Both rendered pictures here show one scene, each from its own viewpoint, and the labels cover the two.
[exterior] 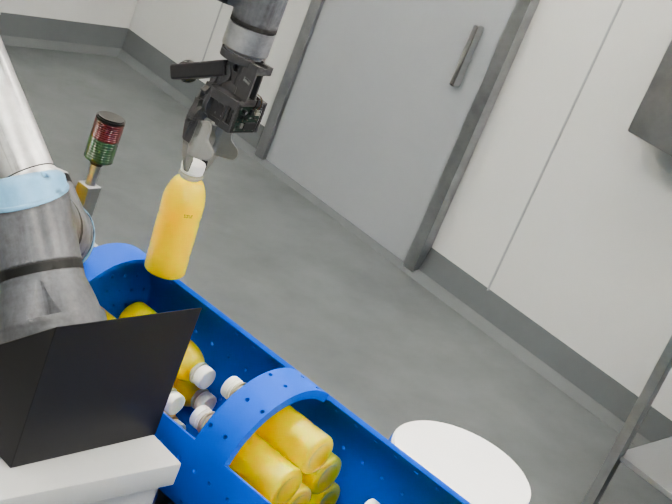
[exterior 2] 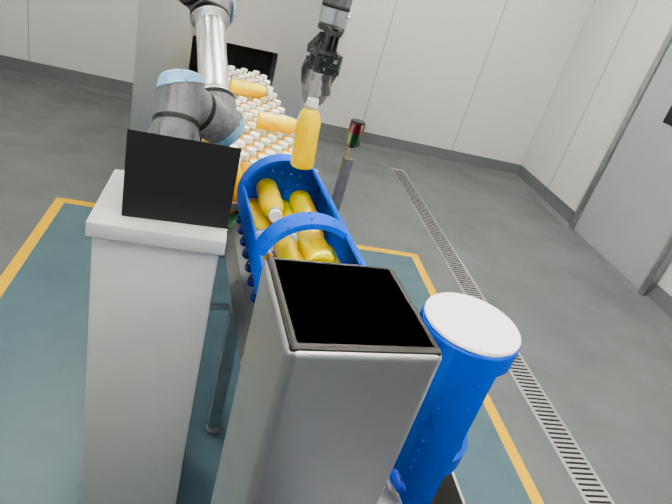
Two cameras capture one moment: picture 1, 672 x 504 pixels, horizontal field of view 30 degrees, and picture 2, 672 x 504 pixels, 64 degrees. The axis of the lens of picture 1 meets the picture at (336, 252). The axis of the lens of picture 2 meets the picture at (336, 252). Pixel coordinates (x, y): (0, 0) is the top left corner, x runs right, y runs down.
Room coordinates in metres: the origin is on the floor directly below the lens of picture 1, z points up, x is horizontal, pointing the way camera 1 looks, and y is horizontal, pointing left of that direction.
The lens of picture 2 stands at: (0.78, -0.80, 1.81)
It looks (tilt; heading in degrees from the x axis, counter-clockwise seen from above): 28 degrees down; 37
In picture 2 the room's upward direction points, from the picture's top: 16 degrees clockwise
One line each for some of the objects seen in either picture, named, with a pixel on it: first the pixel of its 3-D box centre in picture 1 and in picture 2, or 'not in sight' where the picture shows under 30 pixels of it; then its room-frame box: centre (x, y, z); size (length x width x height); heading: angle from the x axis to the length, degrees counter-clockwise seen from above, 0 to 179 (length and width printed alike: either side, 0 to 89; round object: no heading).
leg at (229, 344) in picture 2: not in sight; (223, 373); (1.89, 0.38, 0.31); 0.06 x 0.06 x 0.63; 59
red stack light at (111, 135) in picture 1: (107, 129); (356, 128); (2.49, 0.54, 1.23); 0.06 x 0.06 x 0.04
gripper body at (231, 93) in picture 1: (234, 89); (326, 50); (1.89, 0.24, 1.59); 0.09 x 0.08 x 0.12; 59
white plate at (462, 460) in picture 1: (461, 466); (472, 322); (2.07, -0.36, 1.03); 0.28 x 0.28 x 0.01
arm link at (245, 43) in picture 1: (249, 40); (334, 18); (1.90, 0.25, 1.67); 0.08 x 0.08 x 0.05
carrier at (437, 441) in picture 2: not in sight; (421, 432); (2.07, -0.36, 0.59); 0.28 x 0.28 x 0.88
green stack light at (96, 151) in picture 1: (101, 148); (353, 138); (2.49, 0.54, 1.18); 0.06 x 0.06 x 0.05
